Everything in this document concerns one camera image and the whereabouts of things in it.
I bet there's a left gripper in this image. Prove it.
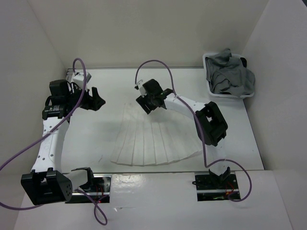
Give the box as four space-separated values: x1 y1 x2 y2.
66 82 106 111

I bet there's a white pleated skirt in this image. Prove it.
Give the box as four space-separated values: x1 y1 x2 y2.
110 103 202 167

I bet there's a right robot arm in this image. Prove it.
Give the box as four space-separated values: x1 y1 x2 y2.
135 79 231 188

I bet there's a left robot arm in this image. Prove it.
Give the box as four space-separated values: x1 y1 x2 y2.
21 80 106 206

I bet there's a white laundry basket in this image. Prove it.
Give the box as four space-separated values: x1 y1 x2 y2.
202 52 254 100

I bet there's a grey skirt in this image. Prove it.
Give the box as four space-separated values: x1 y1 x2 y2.
203 48 256 98

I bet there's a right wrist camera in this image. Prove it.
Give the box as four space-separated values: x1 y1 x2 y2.
134 80 147 97

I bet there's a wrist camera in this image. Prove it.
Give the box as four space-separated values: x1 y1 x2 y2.
134 80 147 97
71 72 92 89

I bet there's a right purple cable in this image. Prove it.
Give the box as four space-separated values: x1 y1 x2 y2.
134 59 252 202

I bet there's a purple cable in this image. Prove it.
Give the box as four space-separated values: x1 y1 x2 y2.
134 59 252 202
0 57 108 226

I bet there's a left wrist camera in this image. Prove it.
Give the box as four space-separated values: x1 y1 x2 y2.
71 72 92 89

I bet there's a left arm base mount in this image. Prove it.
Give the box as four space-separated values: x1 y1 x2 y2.
66 173 111 204

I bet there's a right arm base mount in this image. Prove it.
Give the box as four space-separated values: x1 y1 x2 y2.
192 173 241 202

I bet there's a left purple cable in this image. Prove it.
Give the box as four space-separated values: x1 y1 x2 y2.
0 57 108 226

